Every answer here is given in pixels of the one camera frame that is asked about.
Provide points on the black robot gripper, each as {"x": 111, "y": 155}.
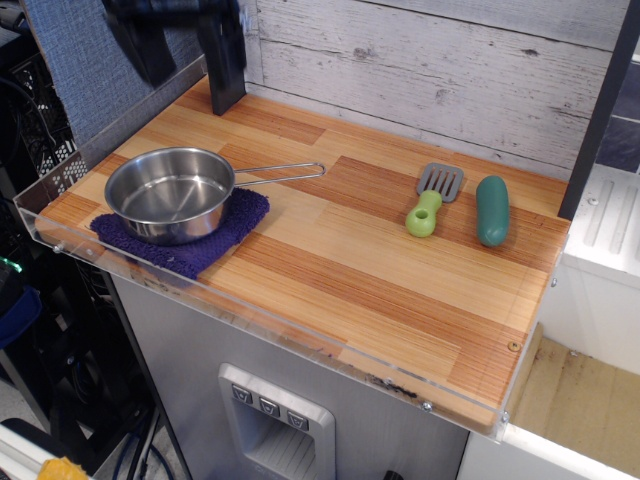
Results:
{"x": 142, "y": 40}

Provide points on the small stainless steel pot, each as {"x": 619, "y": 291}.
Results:
{"x": 178, "y": 195}

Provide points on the purple towel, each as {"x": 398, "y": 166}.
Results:
{"x": 246, "y": 210}

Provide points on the black plastic crate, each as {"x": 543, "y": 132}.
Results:
{"x": 35, "y": 132}

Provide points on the clear acrylic edge guard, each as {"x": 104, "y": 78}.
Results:
{"x": 332, "y": 273}

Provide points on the dark green toy cucumber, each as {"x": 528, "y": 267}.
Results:
{"x": 493, "y": 211}

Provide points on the ice dispenser panel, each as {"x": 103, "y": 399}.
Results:
{"x": 278, "y": 434}

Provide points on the silver toy fridge cabinet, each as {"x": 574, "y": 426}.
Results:
{"x": 184, "y": 349}

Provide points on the white toy sink unit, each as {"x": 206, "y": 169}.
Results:
{"x": 574, "y": 408}

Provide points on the dark vertical post left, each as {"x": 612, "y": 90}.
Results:
{"x": 225, "y": 89}

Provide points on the dark vertical post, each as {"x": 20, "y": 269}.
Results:
{"x": 225, "y": 89}
{"x": 612, "y": 84}

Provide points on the toy spatula green handle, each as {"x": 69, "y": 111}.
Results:
{"x": 438, "y": 184}

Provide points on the dark vertical post right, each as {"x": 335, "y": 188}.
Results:
{"x": 612, "y": 84}

